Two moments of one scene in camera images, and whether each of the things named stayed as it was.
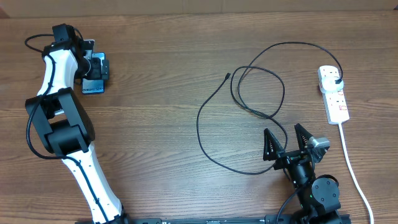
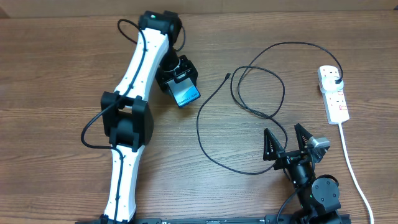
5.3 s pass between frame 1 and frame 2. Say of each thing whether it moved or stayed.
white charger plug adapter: stayed
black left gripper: moved
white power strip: stayed
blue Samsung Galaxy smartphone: moved
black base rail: stayed
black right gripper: stayed
